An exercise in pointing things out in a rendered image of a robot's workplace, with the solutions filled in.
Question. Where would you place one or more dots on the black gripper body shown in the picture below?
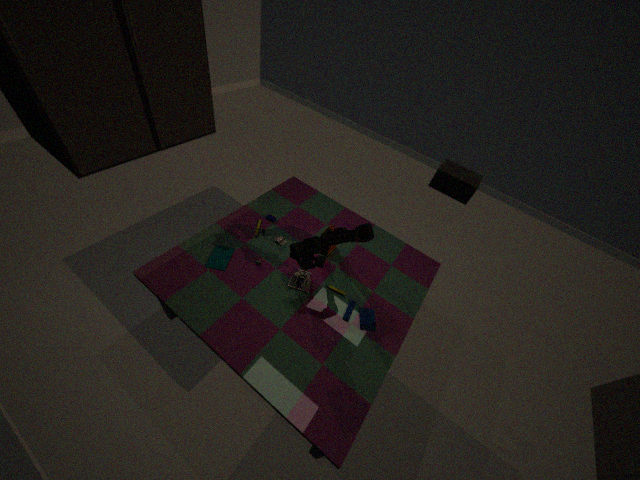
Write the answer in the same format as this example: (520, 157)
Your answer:
(319, 260)

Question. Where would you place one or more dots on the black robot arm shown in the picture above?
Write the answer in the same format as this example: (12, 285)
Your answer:
(314, 245)

